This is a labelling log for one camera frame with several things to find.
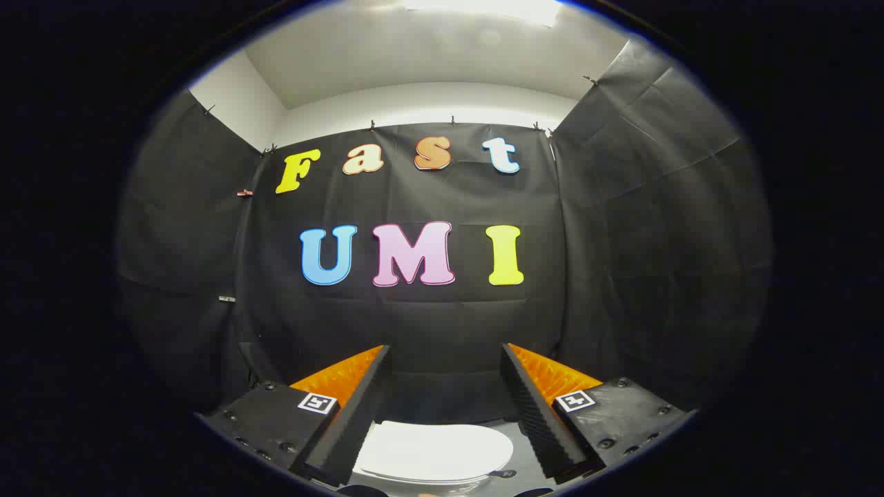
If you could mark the ceiling light panel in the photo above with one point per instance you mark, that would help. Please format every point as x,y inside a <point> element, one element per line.
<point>483,8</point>

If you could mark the black backdrop cloth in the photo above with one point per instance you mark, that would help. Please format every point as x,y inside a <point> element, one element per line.
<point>442,324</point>

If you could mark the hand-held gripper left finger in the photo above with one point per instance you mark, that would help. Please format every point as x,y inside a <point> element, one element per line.
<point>359,414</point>

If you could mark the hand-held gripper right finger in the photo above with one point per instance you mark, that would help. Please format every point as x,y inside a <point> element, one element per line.
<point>535,414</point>

